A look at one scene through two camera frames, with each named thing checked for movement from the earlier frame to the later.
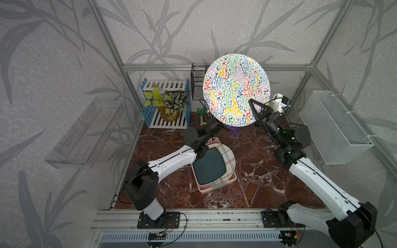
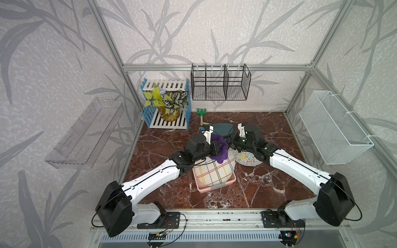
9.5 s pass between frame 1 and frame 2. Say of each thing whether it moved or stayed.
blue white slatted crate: stayed
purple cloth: moved
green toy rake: stayed
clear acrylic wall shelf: stayed
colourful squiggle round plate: moved
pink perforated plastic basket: stayed
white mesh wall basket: stayed
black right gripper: moved
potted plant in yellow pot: stayed
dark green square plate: moved
